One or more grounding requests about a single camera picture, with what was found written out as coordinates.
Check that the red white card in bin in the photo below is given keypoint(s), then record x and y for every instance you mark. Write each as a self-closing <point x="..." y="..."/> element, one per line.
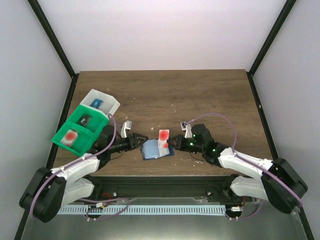
<point x="69" y="138"/>

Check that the blue card holder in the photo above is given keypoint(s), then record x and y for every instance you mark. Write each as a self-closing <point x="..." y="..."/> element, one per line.
<point x="150" y="150"/>

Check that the green bin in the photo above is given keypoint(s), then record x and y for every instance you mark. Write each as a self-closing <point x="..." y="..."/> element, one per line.
<point x="95" y="125"/>
<point x="82" y="144"/>

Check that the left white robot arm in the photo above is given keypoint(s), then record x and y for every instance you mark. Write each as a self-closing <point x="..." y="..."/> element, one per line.
<point x="51" y="189"/>

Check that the light blue slotted cable duct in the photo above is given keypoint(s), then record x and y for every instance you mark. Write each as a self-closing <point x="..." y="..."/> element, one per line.
<point x="199" y="210"/>

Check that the black frame post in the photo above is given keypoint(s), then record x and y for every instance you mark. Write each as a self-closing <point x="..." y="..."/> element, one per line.
<point x="44" y="22"/>
<point x="276" y="27"/>

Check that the left black frame post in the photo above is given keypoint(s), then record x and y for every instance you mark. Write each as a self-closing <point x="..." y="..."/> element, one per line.
<point x="44" y="22"/>

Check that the black VIP card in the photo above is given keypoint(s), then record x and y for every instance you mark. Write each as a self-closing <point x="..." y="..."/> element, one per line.
<point x="83" y="120"/>

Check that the green bin lower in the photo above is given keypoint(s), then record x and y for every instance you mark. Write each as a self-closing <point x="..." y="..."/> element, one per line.
<point x="82" y="144"/>

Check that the green bin upper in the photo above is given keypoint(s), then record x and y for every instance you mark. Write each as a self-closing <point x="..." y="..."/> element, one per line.
<point x="95" y="125"/>

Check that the right black frame post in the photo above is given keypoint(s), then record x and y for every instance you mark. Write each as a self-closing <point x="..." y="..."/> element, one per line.
<point x="276" y="27"/>

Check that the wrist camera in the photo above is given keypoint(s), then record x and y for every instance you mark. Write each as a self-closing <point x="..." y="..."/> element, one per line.
<point x="187" y="129"/>
<point x="126" y="126"/>

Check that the white plastic bin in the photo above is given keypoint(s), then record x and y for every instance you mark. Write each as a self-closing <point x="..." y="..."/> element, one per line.
<point x="109" y="107"/>

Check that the blue card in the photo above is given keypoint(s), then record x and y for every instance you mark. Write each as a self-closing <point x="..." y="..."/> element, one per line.
<point x="96" y="103"/>

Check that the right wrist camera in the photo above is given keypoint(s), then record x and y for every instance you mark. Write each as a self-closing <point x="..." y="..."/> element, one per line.
<point x="187" y="129"/>

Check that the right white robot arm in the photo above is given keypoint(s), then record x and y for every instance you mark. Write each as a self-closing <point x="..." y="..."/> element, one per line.
<point x="274" y="181"/>

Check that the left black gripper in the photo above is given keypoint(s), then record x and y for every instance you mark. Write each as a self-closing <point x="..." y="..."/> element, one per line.
<point x="132" y="141"/>

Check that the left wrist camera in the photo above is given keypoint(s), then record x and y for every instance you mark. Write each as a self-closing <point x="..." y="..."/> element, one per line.
<point x="126" y="126"/>

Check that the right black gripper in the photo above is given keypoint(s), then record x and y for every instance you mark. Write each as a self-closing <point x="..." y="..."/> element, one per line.
<point x="182" y="142"/>

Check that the black aluminium front rail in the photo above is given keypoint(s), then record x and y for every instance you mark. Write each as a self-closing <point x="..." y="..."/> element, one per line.
<point x="211" y="188"/>

